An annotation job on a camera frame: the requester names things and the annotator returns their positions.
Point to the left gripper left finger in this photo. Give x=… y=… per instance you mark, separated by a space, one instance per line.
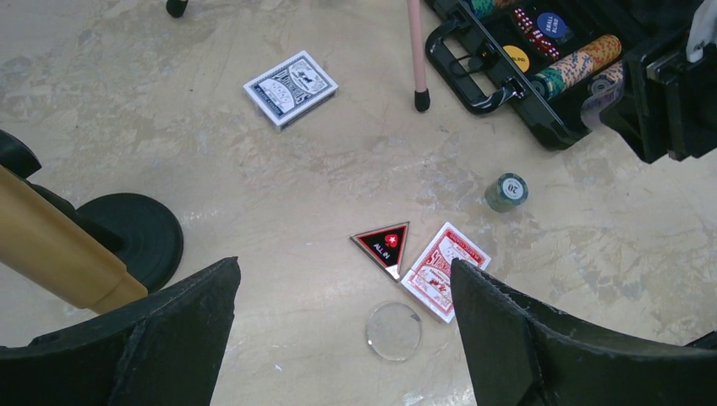
x=164 y=349

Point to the triangular all-in button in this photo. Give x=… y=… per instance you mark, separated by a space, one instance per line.
x=385 y=247

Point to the orange green chip row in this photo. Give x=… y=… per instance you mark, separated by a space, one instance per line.
x=575 y=67

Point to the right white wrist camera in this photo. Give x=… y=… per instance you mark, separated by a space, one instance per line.
x=702 y=31

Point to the yellow big blind button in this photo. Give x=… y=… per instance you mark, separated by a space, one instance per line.
x=518 y=56

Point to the clear round disc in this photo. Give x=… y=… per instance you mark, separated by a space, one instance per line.
x=394 y=331

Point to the pink music stand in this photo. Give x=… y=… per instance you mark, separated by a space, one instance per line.
x=421 y=93

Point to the grey poker chip stack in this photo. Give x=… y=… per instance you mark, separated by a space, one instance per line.
x=506 y=193
x=603 y=89

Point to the blue playing card deck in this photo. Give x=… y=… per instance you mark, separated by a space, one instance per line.
x=291 y=89

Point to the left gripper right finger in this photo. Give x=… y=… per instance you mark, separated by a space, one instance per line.
x=521 y=351

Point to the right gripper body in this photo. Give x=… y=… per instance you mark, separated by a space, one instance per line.
x=668 y=105

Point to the gold microphone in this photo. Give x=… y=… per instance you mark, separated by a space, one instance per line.
x=44 y=245

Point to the red dice row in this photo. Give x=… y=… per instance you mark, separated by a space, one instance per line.
x=534 y=35

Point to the blue small blind button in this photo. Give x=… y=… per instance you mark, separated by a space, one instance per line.
x=552 y=25

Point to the red playing card deck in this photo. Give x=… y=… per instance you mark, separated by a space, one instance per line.
x=428 y=280

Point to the black poker case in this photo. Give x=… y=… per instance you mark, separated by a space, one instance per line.
x=468 y=54

